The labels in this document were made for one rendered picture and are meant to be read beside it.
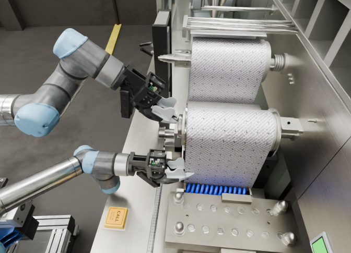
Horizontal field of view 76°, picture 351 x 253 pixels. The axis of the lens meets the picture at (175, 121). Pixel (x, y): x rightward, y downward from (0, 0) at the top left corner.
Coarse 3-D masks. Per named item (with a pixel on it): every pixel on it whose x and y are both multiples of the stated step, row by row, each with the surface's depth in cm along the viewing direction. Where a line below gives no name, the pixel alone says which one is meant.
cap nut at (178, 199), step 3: (177, 192) 72; (180, 192) 72; (174, 195) 72; (177, 195) 71; (180, 195) 71; (174, 198) 73; (177, 198) 71; (180, 198) 72; (183, 198) 75; (174, 201) 74; (177, 201) 72; (180, 201) 72; (183, 201) 74; (177, 204) 73; (180, 204) 73
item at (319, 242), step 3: (318, 240) 51; (321, 240) 50; (315, 243) 52; (318, 243) 51; (321, 243) 50; (315, 246) 52; (318, 246) 51; (321, 246) 50; (324, 246) 49; (315, 249) 52; (318, 249) 51; (321, 249) 50; (324, 249) 48; (315, 252) 52; (318, 252) 51; (321, 252) 50; (324, 252) 48
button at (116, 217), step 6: (108, 210) 83; (114, 210) 83; (120, 210) 83; (126, 210) 83; (108, 216) 81; (114, 216) 81; (120, 216) 81; (126, 216) 83; (108, 222) 80; (114, 222) 80; (120, 222) 80; (120, 228) 80
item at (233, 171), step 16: (192, 160) 70; (208, 160) 69; (224, 160) 68; (240, 160) 67; (256, 160) 67; (192, 176) 76; (208, 176) 75; (224, 176) 74; (240, 176) 74; (256, 176) 73
